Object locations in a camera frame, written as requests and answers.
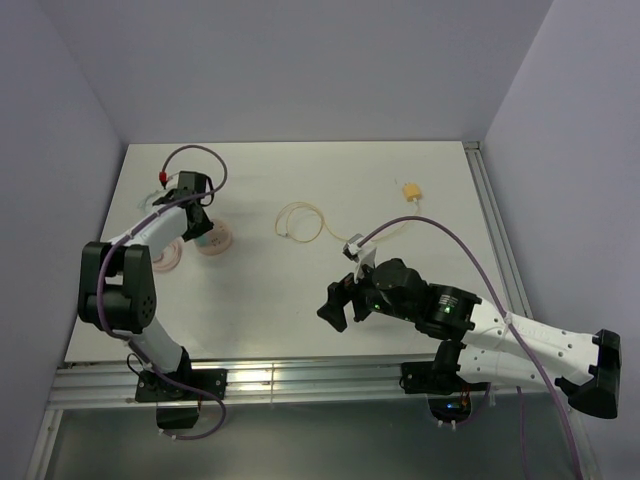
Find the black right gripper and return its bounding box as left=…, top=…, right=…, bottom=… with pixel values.
left=317, top=255, right=416, bottom=331

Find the teal plug adapter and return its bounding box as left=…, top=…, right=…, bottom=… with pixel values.
left=194, top=236, right=210, bottom=248

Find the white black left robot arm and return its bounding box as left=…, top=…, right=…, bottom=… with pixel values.
left=77, top=171, right=214, bottom=399

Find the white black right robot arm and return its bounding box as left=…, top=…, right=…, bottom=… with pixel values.
left=317, top=258, right=622, bottom=419

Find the yellow plug adapter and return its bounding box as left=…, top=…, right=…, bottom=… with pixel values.
left=401, top=182, right=423, bottom=203

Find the pink round power strip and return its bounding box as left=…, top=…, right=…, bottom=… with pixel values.
left=193, top=219, right=233, bottom=256

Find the pink power strip cord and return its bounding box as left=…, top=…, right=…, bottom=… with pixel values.
left=149, top=237, right=185, bottom=274

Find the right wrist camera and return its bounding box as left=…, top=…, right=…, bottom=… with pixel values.
left=343, top=234, right=377, bottom=283

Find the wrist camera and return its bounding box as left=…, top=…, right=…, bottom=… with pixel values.
left=343, top=234, right=377, bottom=283
left=158, top=170, right=179, bottom=190

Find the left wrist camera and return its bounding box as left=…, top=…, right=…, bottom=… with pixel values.
left=158, top=170, right=179, bottom=190

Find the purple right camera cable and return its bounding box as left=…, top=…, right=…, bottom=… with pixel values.
left=355, top=215, right=581, bottom=480

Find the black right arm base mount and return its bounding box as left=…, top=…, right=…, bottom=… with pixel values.
left=399, top=362, right=494, bottom=424

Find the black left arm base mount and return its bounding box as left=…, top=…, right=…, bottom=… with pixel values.
left=134, top=368, right=228, bottom=433

